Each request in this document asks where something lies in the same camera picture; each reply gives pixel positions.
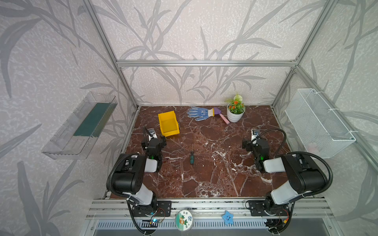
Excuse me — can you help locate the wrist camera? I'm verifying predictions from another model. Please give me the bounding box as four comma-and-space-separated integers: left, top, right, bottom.
147, 128, 158, 140
251, 129, 260, 141

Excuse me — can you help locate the green black screwdriver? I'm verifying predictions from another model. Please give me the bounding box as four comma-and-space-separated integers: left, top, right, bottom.
190, 144, 195, 165

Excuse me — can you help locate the yellow plastic bin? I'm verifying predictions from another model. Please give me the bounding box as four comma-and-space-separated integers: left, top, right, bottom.
158, 111, 180, 137

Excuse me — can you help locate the white wire mesh basket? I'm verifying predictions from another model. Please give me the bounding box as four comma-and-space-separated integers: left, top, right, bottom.
285, 88, 356, 158

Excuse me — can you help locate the blue star sticker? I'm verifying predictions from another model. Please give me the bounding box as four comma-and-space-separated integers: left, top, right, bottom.
222, 210, 234, 225

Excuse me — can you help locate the white pot with flowers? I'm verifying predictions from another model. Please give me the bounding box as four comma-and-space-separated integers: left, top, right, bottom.
226, 94, 246, 123

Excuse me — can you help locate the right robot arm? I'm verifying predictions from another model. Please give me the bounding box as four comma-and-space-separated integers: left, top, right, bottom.
242, 138, 334, 216

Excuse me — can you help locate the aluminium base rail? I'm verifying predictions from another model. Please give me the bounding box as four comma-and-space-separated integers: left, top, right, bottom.
85, 198, 335, 220

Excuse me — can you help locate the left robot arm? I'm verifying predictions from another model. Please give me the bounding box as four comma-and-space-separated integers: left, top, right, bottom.
106, 136, 172, 217

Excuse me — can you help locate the blue white work glove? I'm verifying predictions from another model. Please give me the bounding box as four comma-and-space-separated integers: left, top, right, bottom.
187, 106, 215, 122

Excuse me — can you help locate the purple pink toy trowel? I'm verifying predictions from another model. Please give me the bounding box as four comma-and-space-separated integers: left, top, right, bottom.
213, 108, 230, 124

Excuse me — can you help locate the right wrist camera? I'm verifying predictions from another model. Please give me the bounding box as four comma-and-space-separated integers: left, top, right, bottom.
251, 129, 260, 141

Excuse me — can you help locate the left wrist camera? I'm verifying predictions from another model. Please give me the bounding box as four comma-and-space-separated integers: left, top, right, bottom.
147, 128, 158, 140

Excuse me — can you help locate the clear plastic wall shelf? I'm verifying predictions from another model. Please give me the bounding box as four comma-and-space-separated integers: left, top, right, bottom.
41, 92, 118, 160

